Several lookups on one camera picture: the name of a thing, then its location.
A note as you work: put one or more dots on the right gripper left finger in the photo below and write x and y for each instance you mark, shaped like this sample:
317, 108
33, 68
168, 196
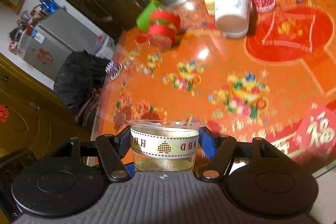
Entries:
111, 150

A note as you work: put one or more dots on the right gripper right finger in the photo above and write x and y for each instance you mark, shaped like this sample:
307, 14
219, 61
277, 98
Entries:
219, 151

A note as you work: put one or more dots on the clear ribbon plastic cup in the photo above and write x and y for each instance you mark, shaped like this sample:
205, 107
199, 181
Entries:
163, 146

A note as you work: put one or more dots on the green plastic cup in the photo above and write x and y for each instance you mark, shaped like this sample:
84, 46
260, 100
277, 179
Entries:
143, 19

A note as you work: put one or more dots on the red banded clear cup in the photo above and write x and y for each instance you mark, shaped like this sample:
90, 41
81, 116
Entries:
163, 28

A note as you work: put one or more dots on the white paper cup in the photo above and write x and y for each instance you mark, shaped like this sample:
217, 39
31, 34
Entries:
232, 17

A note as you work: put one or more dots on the black jacket on chair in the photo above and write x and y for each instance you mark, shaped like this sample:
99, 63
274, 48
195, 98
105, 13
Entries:
78, 85

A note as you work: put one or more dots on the purple dotted cupcake liner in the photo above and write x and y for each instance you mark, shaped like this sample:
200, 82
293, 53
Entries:
114, 69

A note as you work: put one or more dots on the orange patterned tablecloth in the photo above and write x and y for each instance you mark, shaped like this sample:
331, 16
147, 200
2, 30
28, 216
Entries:
260, 85

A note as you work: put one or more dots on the grey chest freezer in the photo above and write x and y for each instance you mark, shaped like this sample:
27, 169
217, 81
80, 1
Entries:
46, 43

